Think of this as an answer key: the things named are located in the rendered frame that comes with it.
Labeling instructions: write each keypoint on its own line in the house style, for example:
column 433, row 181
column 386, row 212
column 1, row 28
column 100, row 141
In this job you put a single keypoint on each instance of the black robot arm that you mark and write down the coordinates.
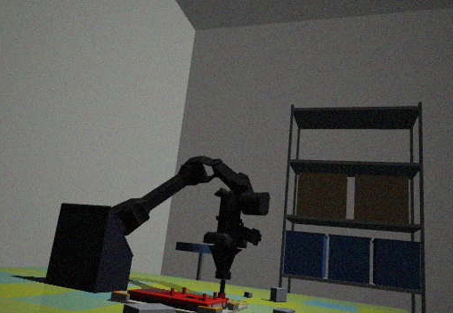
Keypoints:
column 132, row 213

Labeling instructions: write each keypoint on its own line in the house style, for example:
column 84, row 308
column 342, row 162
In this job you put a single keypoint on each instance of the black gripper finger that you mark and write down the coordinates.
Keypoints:
column 230, row 259
column 220, row 255

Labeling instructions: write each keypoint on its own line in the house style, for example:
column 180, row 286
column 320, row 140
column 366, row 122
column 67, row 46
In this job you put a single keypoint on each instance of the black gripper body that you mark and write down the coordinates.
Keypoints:
column 223, row 235

